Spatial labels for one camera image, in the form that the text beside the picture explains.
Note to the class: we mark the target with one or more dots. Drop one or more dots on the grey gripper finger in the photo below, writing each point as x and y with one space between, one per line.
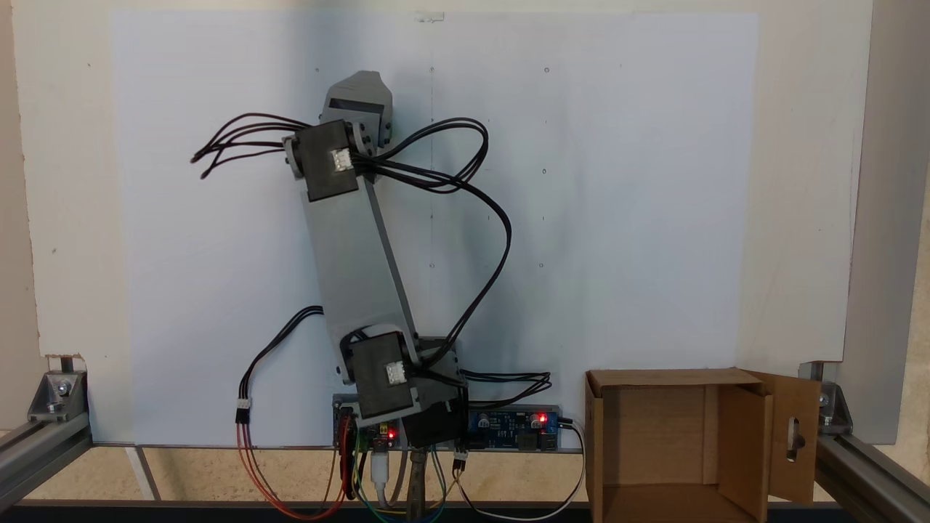
360 87

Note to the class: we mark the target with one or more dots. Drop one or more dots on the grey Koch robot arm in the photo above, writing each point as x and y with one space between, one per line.
349 254

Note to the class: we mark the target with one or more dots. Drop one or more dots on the clear tape strip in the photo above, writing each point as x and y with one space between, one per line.
430 17

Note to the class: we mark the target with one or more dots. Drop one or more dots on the white paper sheet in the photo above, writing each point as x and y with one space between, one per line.
617 218

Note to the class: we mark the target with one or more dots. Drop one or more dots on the blue circuit board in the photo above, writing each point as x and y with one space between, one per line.
512 428

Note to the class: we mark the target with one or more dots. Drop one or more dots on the brown cardboard box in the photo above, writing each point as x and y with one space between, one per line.
676 436

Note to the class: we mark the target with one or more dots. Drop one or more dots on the metal corner bracket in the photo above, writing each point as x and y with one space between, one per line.
834 410
57 396

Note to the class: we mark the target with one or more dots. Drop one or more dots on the aluminium frame rail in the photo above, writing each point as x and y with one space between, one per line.
872 479
36 450

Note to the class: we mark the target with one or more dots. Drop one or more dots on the aluminium frame post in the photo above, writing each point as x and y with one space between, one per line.
883 218

